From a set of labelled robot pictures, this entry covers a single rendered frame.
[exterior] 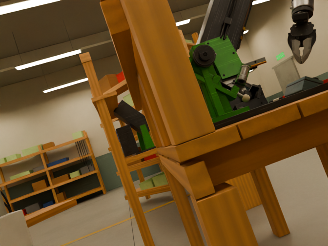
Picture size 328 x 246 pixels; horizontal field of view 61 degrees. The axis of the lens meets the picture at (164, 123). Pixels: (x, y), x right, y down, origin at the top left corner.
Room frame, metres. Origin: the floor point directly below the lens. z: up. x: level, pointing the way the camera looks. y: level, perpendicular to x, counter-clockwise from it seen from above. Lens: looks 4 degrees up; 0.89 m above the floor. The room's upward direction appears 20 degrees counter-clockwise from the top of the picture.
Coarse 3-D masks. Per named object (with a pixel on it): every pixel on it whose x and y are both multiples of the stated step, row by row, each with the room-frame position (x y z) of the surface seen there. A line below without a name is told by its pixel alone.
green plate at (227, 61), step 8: (208, 40) 1.26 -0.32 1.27; (216, 40) 1.26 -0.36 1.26; (224, 40) 1.26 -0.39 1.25; (216, 48) 1.24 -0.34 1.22; (224, 48) 1.24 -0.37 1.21; (232, 48) 1.24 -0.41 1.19; (216, 56) 1.23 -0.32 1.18; (224, 56) 1.23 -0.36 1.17; (232, 56) 1.23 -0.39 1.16; (216, 64) 1.22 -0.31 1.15; (224, 64) 1.22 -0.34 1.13; (232, 64) 1.22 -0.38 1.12; (240, 64) 1.22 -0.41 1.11; (216, 72) 1.28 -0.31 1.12; (224, 72) 1.21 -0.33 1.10; (232, 72) 1.21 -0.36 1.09
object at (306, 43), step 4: (304, 40) 0.95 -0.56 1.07; (308, 40) 0.95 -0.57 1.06; (304, 44) 0.95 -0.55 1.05; (308, 44) 0.94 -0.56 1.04; (304, 48) 0.95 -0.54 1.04; (308, 48) 0.94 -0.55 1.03; (304, 52) 0.94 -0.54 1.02; (308, 52) 0.94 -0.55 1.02; (304, 56) 0.94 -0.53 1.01; (304, 60) 0.95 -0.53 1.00
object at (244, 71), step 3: (243, 66) 1.18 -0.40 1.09; (246, 66) 1.18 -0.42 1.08; (249, 66) 1.18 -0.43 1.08; (243, 69) 1.17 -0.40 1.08; (246, 69) 1.17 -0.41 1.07; (249, 69) 1.19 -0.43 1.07; (240, 72) 1.18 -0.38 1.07; (243, 72) 1.17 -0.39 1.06; (246, 72) 1.17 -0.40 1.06; (240, 75) 1.17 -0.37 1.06; (243, 75) 1.16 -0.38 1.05; (246, 75) 1.17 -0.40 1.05; (240, 78) 1.16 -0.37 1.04; (243, 78) 1.16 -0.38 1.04; (246, 78) 1.18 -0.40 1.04; (237, 81) 1.19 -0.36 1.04
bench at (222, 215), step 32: (320, 96) 0.59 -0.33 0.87; (224, 128) 0.58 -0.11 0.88; (256, 128) 0.58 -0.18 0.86; (288, 128) 0.67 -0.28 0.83; (320, 128) 0.68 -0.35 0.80; (192, 160) 0.65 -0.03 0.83; (224, 160) 0.66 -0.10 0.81; (256, 160) 0.66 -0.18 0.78; (192, 192) 0.57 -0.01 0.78; (224, 192) 0.57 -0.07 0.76; (192, 224) 1.97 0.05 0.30; (224, 224) 0.57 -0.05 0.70
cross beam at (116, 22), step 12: (108, 0) 0.66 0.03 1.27; (108, 12) 0.66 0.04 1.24; (120, 12) 0.66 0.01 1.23; (108, 24) 0.66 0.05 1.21; (120, 24) 0.66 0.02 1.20; (120, 36) 0.68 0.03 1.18; (120, 48) 0.76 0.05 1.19; (132, 48) 0.79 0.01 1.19; (120, 60) 0.85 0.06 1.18; (132, 60) 0.89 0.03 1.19; (132, 72) 1.03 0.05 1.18; (132, 84) 1.21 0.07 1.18; (132, 96) 1.45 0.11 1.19
